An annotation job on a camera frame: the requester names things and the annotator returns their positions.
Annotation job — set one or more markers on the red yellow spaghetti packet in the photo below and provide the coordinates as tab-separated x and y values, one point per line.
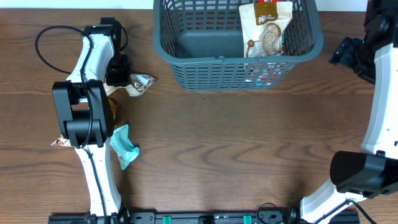
265	1

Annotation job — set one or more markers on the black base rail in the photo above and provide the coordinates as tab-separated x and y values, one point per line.
265	216

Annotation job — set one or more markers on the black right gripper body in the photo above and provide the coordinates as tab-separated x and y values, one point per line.
356	55

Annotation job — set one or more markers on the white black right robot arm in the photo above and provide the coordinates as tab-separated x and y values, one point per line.
358	176

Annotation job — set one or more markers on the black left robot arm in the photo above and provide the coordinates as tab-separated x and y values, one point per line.
86	119

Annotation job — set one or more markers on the teal white small packet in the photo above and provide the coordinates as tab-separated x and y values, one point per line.
124	148

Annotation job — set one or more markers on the grey plastic mesh basket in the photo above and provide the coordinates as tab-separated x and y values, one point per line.
203	43

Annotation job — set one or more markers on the beige brown snack bag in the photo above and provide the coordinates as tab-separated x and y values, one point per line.
138	84
63	142

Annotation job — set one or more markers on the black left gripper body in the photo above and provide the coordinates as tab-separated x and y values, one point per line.
120	64

